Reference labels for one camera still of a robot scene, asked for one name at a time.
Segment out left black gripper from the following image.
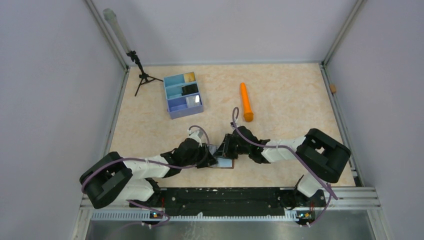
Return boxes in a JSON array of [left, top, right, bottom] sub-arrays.
[[182, 142, 218, 169]]

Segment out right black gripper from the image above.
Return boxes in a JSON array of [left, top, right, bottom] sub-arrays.
[[213, 133, 251, 160]]

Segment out silver card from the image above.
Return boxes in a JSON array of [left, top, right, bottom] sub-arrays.
[[185, 94, 202, 108]]

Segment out brown leather card holder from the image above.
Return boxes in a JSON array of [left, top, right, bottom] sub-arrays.
[[208, 145, 234, 169]]

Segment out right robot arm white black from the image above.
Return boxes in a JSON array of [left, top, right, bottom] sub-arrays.
[[213, 126, 352, 206]]

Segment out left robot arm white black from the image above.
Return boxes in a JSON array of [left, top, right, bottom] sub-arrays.
[[79, 138, 217, 209]]

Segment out black card in tray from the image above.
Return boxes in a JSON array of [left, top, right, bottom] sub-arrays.
[[181, 83, 199, 96]]

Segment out gold card in tray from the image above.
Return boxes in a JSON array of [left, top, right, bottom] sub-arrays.
[[183, 72, 196, 83]]

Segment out orange cylinder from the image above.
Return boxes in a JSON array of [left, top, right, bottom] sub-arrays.
[[240, 82, 254, 122]]

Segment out blue compartment tray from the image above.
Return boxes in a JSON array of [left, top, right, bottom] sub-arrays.
[[163, 73, 204, 120]]

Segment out small black tripod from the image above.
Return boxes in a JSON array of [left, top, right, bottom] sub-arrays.
[[126, 50, 164, 97]]

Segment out small tan block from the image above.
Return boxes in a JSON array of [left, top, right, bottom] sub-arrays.
[[329, 84, 337, 94]]

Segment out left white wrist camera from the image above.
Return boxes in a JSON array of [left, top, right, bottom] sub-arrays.
[[188, 130, 204, 146]]

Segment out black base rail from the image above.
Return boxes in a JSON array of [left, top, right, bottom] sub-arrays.
[[129, 187, 327, 217]]

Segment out white cable duct strip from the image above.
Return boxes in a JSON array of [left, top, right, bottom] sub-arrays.
[[91, 210, 299, 222]]

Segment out grey tube on frame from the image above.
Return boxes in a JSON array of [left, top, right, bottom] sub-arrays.
[[102, 8, 132, 56]]

